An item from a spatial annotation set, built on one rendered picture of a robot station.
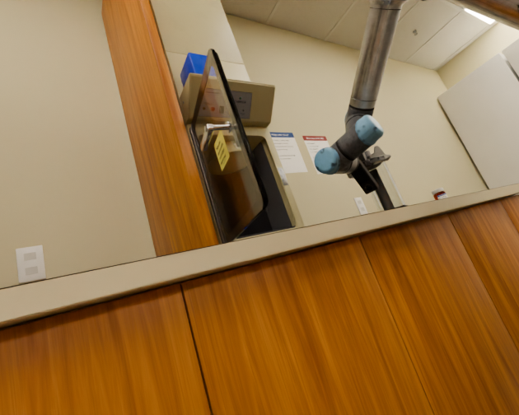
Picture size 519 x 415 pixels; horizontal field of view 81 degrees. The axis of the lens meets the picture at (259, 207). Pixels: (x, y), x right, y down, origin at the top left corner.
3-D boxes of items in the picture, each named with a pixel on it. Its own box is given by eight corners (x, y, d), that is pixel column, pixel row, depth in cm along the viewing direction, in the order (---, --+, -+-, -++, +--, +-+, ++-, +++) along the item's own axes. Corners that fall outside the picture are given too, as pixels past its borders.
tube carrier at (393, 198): (385, 220, 114) (363, 170, 120) (414, 208, 107) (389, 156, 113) (375, 221, 106) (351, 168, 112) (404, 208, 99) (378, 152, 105)
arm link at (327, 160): (343, 160, 81) (321, 180, 86) (360, 161, 89) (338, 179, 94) (328, 139, 83) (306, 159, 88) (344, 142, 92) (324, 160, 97)
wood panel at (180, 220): (165, 296, 110) (101, 13, 148) (173, 295, 112) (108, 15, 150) (212, 264, 72) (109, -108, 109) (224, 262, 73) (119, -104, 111)
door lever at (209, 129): (222, 151, 74) (218, 142, 74) (231, 128, 65) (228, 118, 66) (200, 154, 71) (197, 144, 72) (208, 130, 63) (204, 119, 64)
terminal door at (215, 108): (228, 246, 84) (193, 125, 95) (268, 205, 58) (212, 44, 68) (226, 247, 84) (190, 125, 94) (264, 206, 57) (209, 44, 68)
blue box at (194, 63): (185, 96, 99) (179, 75, 102) (213, 99, 105) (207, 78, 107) (195, 74, 91) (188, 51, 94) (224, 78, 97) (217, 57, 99)
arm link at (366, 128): (364, 104, 85) (335, 132, 91) (367, 118, 76) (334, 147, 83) (383, 123, 87) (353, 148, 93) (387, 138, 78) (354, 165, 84)
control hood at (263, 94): (185, 123, 96) (178, 98, 98) (268, 127, 114) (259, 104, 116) (197, 99, 87) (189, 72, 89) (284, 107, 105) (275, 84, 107)
